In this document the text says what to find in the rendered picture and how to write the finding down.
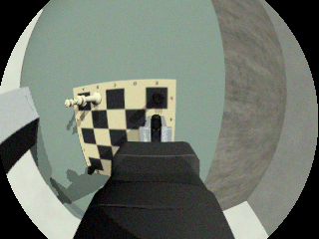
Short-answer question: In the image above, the white queen chess piece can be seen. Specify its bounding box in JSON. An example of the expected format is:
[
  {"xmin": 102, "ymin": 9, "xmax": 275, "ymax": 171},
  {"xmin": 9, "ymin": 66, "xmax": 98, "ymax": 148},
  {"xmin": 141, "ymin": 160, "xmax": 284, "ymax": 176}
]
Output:
[{"xmin": 65, "ymin": 100, "xmax": 87, "ymax": 108}]

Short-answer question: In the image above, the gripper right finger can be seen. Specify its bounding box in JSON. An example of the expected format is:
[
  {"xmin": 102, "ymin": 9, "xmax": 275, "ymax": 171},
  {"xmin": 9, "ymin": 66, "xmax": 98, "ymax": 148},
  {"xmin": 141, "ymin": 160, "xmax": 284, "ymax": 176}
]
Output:
[{"xmin": 159, "ymin": 116, "xmax": 172, "ymax": 141}]

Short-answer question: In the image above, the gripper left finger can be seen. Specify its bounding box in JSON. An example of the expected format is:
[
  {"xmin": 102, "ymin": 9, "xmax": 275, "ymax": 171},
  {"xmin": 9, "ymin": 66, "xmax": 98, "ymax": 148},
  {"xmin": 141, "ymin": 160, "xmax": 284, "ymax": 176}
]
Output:
[{"xmin": 139, "ymin": 116, "xmax": 154, "ymax": 141}]

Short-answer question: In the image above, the white chess king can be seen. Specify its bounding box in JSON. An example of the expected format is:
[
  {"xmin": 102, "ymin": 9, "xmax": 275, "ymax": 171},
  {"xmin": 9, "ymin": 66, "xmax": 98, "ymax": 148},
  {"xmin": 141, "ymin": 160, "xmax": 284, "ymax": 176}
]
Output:
[{"xmin": 74, "ymin": 92, "xmax": 102, "ymax": 106}]

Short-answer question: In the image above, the black and cream chessboard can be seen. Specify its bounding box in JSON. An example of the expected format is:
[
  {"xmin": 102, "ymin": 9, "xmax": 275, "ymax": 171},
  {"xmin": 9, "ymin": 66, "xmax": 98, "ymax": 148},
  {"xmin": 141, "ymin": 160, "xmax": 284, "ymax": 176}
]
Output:
[{"xmin": 73, "ymin": 79, "xmax": 175, "ymax": 176}]

